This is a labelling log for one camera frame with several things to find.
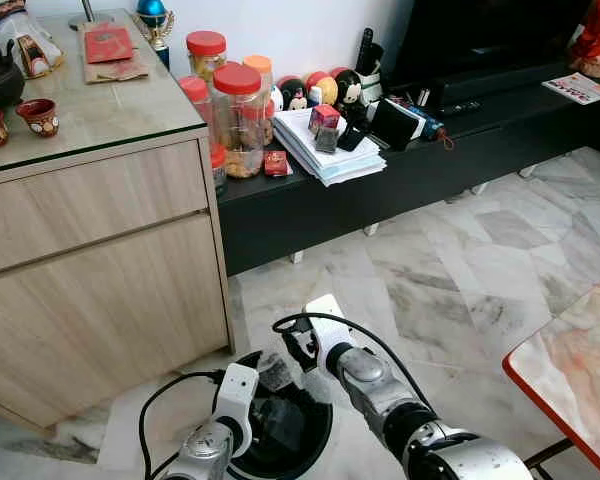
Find blue ball gold trophy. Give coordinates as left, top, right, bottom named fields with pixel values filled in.
left=133, top=0, right=177, bottom=71

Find slim red-lid plastic jar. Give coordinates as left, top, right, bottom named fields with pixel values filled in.
left=177, top=75, right=215, bottom=151

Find small clear red-top box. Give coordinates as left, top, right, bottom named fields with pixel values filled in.
left=309, top=103, right=342, bottom=154

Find large red-lid plastic jar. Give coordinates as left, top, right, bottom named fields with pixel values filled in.
left=212, top=62, right=267, bottom=180

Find orange-lid plastic jar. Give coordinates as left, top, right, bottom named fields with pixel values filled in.
left=242, top=54, right=277, bottom=146

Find small red box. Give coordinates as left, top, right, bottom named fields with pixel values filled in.
left=263, top=149, right=290, bottom=178

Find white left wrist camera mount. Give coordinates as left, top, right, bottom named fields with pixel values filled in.
left=212, top=362, right=260, bottom=457

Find red envelope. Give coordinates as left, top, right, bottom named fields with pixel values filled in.
left=84, top=24, right=137, bottom=64

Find black low TV cabinet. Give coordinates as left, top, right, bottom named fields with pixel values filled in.
left=216, top=68, right=600, bottom=277

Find black rectangular box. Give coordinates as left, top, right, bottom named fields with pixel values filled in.
left=369, top=97, right=422, bottom=152

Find black television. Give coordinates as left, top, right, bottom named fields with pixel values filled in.
left=388, top=0, right=594, bottom=93

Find light wood drawer cabinet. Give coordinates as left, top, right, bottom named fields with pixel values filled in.
left=0, top=8, right=237, bottom=433

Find marble-top folding table red rim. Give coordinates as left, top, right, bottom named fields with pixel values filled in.
left=501, top=268, right=600, bottom=480

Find flat black remote control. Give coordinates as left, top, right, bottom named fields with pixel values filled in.
left=439, top=99, right=482, bottom=117

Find black white mouse toy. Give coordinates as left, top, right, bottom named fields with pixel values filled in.
left=279, top=77, right=312, bottom=112

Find yellow red egg toy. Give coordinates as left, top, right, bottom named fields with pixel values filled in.
left=305, top=70, right=340, bottom=107

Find brown paper bag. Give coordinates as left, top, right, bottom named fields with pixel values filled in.
left=79, top=20, right=150, bottom=84

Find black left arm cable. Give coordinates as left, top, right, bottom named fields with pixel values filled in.
left=137, top=369, right=227, bottom=480

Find white paper stack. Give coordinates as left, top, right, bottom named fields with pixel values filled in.
left=272, top=106, right=388, bottom=188

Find grey lamp base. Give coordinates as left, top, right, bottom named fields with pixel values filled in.
left=67, top=0, right=117, bottom=31

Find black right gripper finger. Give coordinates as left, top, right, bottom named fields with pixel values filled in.
left=255, top=352, right=293, bottom=393

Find red robed statue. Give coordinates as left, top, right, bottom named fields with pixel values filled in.
left=569, top=0, right=600, bottom=80

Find red-lid jar yellow contents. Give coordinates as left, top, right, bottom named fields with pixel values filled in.
left=186, top=30, right=228, bottom=87

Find black round rubbish bin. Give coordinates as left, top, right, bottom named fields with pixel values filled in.
left=223, top=348, right=334, bottom=480

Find black remote in holder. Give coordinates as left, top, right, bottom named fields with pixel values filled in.
left=354, top=27, right=387, bottom=102

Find white red printed booklet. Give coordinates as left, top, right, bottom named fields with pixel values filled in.
left=541, top=71, right=600, bottom=106

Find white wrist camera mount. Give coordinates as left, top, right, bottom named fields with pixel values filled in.
left=212, top=362, right=260, bottom=457
left=304, top=293, right=354, bottom=376

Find white robed figurine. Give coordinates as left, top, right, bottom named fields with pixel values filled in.
left=0, top=0, right=67, bottom=80

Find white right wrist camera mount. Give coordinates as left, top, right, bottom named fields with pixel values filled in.
left=304, top=293, right=354, bottom=376

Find black round-head doll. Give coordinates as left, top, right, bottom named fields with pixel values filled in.
left=332, top=67, right=365, bottom=113

